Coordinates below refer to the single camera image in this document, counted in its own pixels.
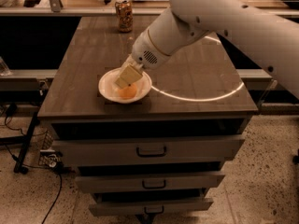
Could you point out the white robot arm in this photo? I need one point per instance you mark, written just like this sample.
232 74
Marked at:
268 40

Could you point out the patterned drink can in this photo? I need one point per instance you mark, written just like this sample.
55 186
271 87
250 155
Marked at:
125 15

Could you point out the middle drawer with handle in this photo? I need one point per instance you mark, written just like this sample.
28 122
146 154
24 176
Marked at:
131 183

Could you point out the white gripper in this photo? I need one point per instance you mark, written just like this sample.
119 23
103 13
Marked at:
146 50

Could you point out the top drawer with handle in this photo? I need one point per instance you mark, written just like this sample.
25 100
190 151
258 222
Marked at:
144 151

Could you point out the bottom drawer with handle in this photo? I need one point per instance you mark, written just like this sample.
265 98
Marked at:
154 207

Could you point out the white paper bowl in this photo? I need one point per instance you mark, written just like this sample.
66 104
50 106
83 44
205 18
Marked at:
109 89

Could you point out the drawer with handle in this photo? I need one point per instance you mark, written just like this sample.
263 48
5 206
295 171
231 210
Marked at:
144 151
131 183
154 207

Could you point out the orange fruit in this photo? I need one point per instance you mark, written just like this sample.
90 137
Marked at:
128 92

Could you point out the grey drawer cabinet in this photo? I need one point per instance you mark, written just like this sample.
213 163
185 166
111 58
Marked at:
197 93

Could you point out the wire mesh basket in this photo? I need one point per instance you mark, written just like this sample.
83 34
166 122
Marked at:
48 157

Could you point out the clear glass cup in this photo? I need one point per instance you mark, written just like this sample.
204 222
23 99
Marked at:
4 70

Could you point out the black metal stand leg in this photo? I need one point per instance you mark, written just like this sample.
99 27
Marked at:
19 166

